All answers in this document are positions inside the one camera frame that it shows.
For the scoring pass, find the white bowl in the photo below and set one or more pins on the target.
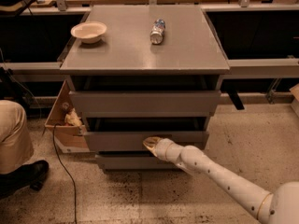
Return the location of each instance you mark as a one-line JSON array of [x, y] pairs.
[[89, 32]]

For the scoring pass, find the silver soda can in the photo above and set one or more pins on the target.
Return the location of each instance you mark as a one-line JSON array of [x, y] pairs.
[[157, 32]]

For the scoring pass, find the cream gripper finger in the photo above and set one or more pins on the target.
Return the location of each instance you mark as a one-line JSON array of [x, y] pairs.
[[151, 144]]

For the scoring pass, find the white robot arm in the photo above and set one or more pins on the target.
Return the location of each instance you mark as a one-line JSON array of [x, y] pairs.
[[279, 207]]

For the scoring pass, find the cardboard box with items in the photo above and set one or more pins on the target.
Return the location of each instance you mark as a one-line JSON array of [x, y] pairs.
[[68, 137]]

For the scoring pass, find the black shoe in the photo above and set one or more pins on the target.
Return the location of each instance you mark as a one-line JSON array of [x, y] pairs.
[[32, 175]]

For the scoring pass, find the grey drawer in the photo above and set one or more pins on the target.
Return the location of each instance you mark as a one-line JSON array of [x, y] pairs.
[[145, 104], [110, 162], [121, 134]]

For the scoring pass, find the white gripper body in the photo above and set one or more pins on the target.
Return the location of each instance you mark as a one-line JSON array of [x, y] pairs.
[[161, 149]]

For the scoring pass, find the grey drawer cabinet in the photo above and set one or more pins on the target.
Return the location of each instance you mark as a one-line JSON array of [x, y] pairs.
[[188, 59]]

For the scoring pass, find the person leg beige trousers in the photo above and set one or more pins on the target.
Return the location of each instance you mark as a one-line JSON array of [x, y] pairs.
[[16, 147]]

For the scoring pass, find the grey top drawer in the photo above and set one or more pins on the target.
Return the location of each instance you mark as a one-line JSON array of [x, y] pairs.
[[145, 104]]

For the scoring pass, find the grey bottom drawer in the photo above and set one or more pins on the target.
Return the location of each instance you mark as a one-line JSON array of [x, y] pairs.
[[110, 162]]

